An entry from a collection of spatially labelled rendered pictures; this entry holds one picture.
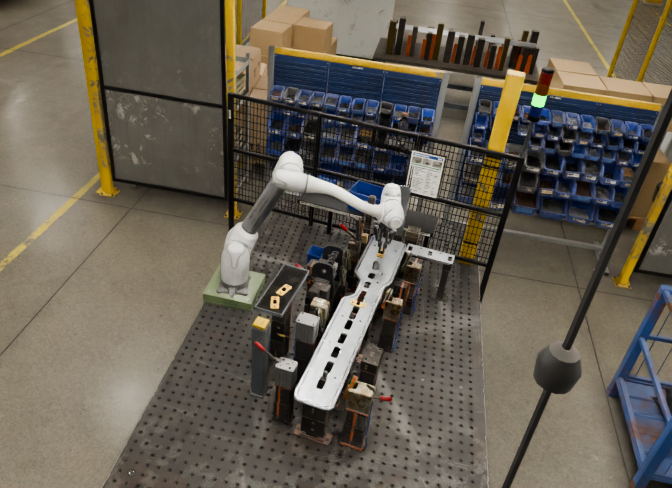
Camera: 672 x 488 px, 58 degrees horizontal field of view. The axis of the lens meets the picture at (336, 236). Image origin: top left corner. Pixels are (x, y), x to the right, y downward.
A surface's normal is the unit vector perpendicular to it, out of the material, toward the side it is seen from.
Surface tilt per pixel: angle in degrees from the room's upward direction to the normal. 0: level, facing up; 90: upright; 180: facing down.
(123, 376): 0
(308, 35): 90
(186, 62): 91
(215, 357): 0
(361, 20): 90
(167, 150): 92
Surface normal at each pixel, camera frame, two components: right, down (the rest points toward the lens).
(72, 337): 0.10, -0.82
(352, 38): -0.17, 0.55
